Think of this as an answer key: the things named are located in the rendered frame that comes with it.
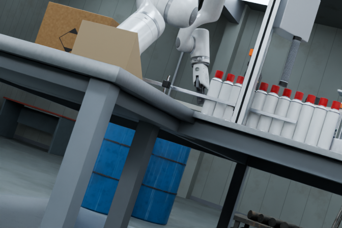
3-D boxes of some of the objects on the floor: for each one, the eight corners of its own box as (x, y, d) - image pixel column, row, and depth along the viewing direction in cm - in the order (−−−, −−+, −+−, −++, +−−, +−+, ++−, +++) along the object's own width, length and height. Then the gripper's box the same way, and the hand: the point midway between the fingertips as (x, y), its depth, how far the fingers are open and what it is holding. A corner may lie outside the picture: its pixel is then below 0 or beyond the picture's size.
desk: (11, 137, 1391) (23, 103, 1398) (67, 157, 1336) (80, 121, 1343) (-10, 132, 1321) (3, 96, 1328) (49, 153, 1266) (62, 115, 1272)
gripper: (197, 68, 291) (198, 107, 287) (187, 59, 277) (187, 101, 273) (212, 66, 289) (214, 106, 285) (203, 58, 275) (204, 100, 271)
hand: (200, 99), depth 279 cm, fingers closed, pressing on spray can
